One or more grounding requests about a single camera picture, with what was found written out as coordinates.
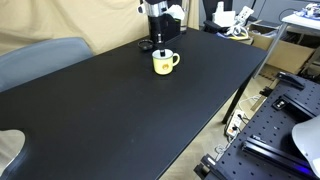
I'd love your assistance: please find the black aluminium rail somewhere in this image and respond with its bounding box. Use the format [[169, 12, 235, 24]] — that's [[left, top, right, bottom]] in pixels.
[[241, 134, 318, 177]]

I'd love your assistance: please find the white box device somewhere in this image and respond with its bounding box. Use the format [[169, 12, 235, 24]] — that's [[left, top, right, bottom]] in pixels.
[[212, 0, 237, 28]]

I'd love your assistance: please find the bundle of white cables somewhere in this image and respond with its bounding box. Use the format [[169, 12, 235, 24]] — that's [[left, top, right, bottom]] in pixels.
[[223, 19, 251, 39]]

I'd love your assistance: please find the white power strip with sockets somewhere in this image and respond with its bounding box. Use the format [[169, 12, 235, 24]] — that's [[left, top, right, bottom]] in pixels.
[[237, 5, 255, 23]]

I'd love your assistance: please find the white rounded robot base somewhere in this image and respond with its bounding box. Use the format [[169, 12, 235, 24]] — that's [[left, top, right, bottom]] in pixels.
[[291, 114, 320, 169]]

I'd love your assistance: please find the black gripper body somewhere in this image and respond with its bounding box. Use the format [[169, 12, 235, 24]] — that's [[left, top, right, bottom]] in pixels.
[[147, 15, 169, 36]]

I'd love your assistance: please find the white side table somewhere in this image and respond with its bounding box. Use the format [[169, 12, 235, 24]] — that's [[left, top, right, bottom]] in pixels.
[[252, 12, 320, 80]]

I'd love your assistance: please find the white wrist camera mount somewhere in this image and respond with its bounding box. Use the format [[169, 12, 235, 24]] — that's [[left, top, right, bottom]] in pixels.
[[163, 4, 186, 22]]

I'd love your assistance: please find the black clamp block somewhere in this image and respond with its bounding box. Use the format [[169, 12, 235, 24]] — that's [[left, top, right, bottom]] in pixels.
[[275, 71, 306, 91]]

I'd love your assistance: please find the grey chair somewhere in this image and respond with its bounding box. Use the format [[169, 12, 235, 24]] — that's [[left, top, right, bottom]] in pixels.
[[0, 36, 95, 93]]

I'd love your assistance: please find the tall black box appliance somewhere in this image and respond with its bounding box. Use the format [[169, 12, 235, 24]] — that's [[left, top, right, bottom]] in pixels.
[[148, 0, 183, 50]]

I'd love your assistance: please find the black perforated breadboard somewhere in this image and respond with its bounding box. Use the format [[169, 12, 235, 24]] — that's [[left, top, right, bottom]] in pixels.
[[193, 71, 320, 180]]

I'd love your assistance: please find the small black round lid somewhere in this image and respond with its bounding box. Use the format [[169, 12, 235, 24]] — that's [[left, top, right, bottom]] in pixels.
[[137, 38, 155, 52]]

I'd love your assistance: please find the white floor cable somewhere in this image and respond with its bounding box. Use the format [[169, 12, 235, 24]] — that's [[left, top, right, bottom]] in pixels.
[[237, 94, 264, 116]]

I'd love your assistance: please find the black table leg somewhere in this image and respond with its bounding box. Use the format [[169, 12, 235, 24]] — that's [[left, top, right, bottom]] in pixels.
[[222, 73, 252, 125]]

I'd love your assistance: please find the clear glass cylinder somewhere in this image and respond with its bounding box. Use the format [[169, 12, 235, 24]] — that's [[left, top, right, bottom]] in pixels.
[[180, 0, 190, 34]]

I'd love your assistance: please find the beige cloth backdrop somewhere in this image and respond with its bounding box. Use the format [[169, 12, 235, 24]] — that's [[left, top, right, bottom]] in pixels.
[[0, 0, 200, 56]]

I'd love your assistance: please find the white floor power strip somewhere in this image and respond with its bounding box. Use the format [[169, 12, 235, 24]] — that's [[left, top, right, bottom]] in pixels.
[[225, 109, 246, 138]]

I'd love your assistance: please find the brown cardboard box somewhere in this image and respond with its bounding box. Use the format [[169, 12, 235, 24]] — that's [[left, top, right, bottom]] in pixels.
[[247, 20, 316, 75]]

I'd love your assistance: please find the yellow mug with white inside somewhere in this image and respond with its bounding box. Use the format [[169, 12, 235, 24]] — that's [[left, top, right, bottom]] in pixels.
[[151, 48, 181, 76]]

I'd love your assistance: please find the black office chair seat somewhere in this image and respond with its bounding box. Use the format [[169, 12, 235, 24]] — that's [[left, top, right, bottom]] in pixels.
[[202, 19, 231, 34]]

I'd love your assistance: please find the clutter of blue white items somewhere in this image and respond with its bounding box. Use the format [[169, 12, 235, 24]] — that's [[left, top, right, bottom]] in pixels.
[[293, 2, 320, 19]]

